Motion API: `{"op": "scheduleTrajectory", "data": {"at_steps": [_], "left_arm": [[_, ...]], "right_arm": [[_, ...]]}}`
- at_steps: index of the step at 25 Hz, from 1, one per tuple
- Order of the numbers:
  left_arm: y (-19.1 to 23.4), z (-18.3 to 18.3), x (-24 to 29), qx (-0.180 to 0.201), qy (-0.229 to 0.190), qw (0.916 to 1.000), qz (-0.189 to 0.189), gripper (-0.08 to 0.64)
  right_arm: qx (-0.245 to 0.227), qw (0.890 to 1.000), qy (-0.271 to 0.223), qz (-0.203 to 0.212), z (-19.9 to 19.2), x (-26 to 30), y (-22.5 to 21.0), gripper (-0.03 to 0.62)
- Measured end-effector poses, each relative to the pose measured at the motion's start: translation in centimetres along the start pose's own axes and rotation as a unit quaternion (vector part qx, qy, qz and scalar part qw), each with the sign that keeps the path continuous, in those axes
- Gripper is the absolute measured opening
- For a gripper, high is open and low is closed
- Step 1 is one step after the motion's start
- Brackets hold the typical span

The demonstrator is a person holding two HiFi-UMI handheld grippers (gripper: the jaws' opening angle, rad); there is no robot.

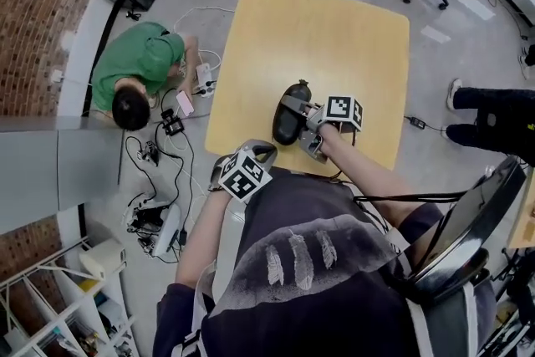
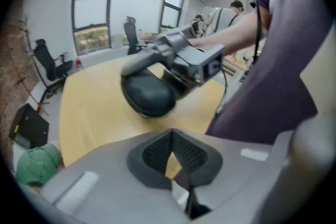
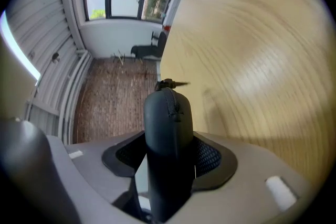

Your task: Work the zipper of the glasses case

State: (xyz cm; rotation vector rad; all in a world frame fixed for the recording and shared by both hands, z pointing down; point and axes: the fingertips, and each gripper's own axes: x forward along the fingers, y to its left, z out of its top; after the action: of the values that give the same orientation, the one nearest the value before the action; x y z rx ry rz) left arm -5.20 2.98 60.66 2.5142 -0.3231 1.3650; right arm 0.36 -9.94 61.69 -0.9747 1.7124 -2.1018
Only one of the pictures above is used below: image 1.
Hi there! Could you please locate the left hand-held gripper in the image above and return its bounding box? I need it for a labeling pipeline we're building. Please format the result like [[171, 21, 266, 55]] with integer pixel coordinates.
[[208, 139, 278, 205]]

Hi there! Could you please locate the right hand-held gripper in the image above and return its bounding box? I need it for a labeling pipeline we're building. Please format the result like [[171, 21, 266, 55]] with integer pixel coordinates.
[[280, 94, 364, 163]]

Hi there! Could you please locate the person's left forearm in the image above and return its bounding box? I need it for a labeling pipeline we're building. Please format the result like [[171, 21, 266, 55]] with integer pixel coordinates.
[[174, 184, 235, 290]]

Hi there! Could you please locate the person's right forearm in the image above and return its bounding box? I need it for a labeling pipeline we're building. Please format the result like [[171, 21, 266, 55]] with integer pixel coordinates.
[[320, 124, 436, 227]]

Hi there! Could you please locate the pink phone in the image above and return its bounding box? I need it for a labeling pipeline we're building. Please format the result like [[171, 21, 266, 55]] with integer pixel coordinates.
[[175, 90, 196, 119]]

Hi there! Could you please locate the white power strip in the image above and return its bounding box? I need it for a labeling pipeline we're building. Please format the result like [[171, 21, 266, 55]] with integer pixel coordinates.
[[194, 62, 217, 99]]

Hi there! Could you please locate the small grey gripper device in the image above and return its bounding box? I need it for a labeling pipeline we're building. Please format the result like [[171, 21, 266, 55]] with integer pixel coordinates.
[[136, 140, 161, 167]]

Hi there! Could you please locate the white and black robot device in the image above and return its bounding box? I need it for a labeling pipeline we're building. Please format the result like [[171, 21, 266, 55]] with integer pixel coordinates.
[[122, 191, 184, 259]]

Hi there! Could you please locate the person's dark printed shirt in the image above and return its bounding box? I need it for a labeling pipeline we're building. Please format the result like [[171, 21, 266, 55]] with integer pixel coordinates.
[[151, 167, 498, 357]]

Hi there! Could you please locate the grey partition ledge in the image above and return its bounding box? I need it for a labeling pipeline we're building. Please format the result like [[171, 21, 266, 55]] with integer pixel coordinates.
[[0, 115, 127, 235]]

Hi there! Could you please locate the light wooden side table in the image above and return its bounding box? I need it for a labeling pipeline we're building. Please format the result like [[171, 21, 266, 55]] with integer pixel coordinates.
[[507, 165, 535, 251]]

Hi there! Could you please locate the white shelf unit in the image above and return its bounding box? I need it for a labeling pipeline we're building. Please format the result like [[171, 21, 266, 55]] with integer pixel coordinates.
[[0, 236, 140, 357]]

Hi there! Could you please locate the black camera device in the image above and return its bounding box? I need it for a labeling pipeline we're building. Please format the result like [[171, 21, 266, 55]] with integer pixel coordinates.
[[160, 108, 186, 136]]

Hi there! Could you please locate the white harness strap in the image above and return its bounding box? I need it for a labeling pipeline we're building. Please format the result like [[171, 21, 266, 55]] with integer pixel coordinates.
[[180, 263, 218, 357]]

